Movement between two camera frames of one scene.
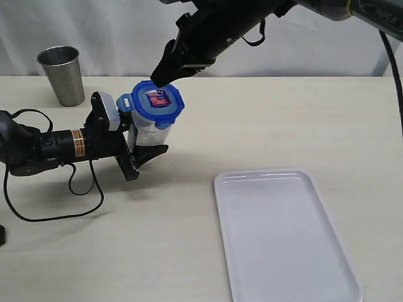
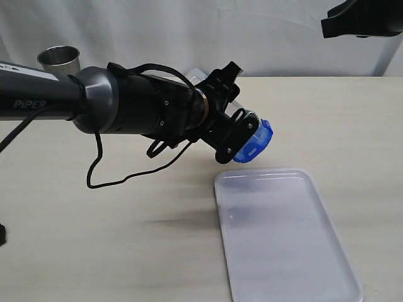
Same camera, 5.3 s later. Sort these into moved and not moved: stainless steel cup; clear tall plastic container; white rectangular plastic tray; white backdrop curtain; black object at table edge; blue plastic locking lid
Moved: blue plastic locking lid; clear tall plastic container
Not moved: stainless steel cup; white backdrop curtain; white rectangular plastic tray; black object at table edge
